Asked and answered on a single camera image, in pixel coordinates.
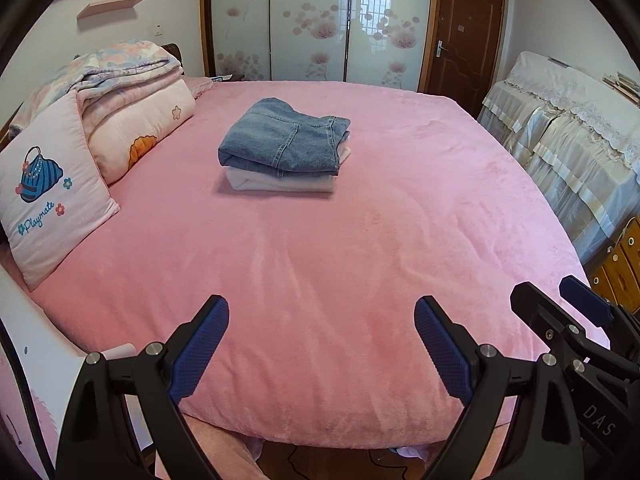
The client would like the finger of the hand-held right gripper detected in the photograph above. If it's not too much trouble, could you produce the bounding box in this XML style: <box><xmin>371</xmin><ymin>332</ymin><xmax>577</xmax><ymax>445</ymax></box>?
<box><xmin>559</xmin><ymin>275</ymin><xmax>640</xmax><ymax>361</ymax></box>
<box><xmin>510</xmin><ymin>281</ymin><xmax>601</xmax><ymax>361</ymax></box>

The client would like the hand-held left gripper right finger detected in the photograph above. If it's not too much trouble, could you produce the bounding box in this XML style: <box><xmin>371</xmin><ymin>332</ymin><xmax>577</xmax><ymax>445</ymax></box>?
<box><xmin>413</xmin><ymin>294</ymin><xmax>585</xmax><ymax>480</ymax></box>

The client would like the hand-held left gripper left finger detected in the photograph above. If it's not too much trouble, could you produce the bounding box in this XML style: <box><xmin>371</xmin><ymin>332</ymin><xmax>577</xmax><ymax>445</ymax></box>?
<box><xmin>54</xmin><ymin>294</ymin><xmax>231</xmax><ymax>480</ymax></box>

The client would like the blue denim jacket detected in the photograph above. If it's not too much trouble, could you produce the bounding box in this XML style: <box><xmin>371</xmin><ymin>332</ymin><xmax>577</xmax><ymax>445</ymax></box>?
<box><xmin>217</xmin><ymin>97</ymin><xmax>352</xmax><ymax>179</ymax></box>

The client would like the wooden drawer cabinet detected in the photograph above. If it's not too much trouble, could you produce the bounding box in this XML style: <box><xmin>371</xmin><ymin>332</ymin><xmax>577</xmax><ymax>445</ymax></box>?
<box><xmin>587</xmin><ymin>215</ymin><xmax>640</xmax><ymax>311</ymax></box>

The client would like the pink bed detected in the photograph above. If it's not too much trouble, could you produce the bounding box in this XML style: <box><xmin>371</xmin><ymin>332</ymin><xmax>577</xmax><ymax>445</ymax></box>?
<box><xmin>10</xmin><ymin>79</ymin><xmax>608</xmax><ymax>448</ymax></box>

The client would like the cream satin ruffled cover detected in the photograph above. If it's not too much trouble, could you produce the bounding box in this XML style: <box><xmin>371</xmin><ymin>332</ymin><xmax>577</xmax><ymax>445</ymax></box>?
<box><xmin>477</xmin><ymin>80</ymin><xmax>640</xmax><ymax>266</ymax></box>

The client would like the white folded garment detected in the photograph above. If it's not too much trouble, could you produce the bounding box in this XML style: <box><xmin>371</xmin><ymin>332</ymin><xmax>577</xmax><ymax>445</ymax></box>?
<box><xmin>224</xmin><ymin>145</ymin><xmax>353</xmax><ymax>195</ymax></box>

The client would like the cream lace cloth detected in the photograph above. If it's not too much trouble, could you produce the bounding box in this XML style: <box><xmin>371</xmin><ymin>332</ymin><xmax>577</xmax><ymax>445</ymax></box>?
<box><xmin>502</xmin><ymin>50</ymin><xmax>640</xmax><ymax>173</ymax></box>

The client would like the pink handbag print pillow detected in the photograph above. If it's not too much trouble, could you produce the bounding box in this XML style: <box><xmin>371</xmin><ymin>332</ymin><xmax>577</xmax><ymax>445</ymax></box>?
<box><xmin>0</xmin><ymin>89</ymin><xmax>122</xmax><ymax>292</ymax></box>

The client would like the stack of books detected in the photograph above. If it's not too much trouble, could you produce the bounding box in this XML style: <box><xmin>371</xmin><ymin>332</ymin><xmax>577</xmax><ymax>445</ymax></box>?
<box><xmin>602</xmin><ymin>71</ymin><xmax>640</xmax><ymax>108</ymax></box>

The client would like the pink cartoon pillow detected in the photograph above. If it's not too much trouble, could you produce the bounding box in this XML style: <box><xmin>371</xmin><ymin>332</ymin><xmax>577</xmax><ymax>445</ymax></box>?
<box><xmin>87</xmin><ymin>77</ymin><xmax>197</xmax><ymax>187</ymax></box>

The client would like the pink flat pillow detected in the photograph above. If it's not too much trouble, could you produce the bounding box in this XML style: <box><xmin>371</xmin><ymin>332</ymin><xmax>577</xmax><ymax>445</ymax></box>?
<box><xmin>182</xmin><ymin>75</ymin><xmax>221</xmax><ymax>101</ymax></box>

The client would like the dark wooden headboard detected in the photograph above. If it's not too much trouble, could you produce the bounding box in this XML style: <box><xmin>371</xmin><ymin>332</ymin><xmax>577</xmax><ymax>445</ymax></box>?
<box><xmin>160</xmin><ymin>42</ymin><xmax>186</xmax><ymax>76</ymax></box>

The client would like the brown wooden door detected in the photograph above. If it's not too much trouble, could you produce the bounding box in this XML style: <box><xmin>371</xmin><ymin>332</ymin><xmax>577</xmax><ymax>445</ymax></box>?
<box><xmin>422</xmin><ymin>0</ymin><xmax>507</xmax><ymax>118</ymax></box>

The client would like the pastel floral folded quilt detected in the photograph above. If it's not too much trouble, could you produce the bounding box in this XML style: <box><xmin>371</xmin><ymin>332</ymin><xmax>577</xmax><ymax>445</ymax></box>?
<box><xmin>7</xmin><ymin>39</ymin><xmax>183</xmax><ymax>136</ymax></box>

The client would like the floral sliding door wardrobe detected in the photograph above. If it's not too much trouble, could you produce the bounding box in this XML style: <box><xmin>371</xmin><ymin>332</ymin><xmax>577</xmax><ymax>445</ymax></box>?
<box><xmin>200</xmin><ymin>0</ymin><xmax>441</xmax><ymax>93</ymax></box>

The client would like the black floor cable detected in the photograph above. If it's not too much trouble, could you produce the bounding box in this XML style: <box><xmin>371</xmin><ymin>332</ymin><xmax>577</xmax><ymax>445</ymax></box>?
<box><xmin>285</xmin><ymin>447</ymin><xmax>388</xmax><ymax>480</ymax></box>

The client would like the pink wall shelf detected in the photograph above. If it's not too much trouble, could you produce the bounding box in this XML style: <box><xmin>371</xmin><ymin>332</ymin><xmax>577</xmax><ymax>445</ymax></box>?
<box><xmin>76</xmin><ymin>0</ymin><xmax>147</xmax><ymax>21</ymax></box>

